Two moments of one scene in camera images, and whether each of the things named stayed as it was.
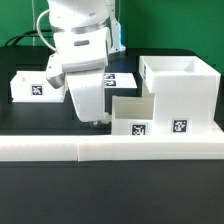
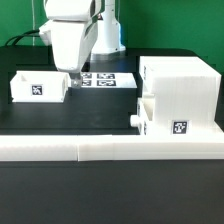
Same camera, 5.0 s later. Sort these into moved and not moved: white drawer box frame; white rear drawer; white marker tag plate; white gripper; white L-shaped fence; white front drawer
Moved: white front drawer; white gripper
Not moved: white drawer box frame; white rear drawer; white L-shaped fence; white marker tag plate
